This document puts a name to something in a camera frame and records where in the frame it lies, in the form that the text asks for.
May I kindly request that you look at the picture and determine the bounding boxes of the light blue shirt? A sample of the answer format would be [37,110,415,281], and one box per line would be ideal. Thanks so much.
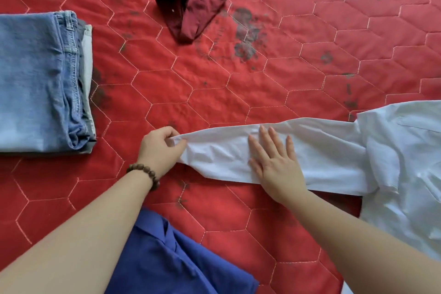
[170,100,441,294]

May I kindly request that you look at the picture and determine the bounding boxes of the person's right forearm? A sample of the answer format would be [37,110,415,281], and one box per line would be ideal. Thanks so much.
[284,190,441,294]

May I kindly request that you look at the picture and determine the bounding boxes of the person's right hand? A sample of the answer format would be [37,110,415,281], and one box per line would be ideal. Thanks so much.
[248,124,309,205]

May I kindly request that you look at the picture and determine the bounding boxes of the dark blue shirt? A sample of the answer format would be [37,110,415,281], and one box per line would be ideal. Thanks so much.
[103,207,260,294]

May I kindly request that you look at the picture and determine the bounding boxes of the person's left hand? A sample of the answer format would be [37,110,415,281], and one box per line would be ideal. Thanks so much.
[136,126,188,181]

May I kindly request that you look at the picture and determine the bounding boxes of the dark grey trousers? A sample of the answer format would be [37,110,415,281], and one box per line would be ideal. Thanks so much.
[0,18,98,157]

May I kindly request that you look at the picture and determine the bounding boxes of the dark bead bracelet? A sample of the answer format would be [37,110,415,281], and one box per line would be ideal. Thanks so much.
[125,163,161,192]

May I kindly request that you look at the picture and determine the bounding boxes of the blue denim jeans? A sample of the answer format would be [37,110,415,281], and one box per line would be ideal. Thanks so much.
[0,10,94,153]

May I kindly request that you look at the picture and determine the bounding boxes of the light grey trousers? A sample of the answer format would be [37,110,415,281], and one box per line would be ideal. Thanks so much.
[79,24,96,132]

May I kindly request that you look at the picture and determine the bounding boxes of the red quilted mattress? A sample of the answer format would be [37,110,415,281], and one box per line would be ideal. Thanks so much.
[0,0,441,294]

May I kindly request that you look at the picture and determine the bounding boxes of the person's left forearm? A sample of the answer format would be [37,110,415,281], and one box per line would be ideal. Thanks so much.
[0,170,154,294]

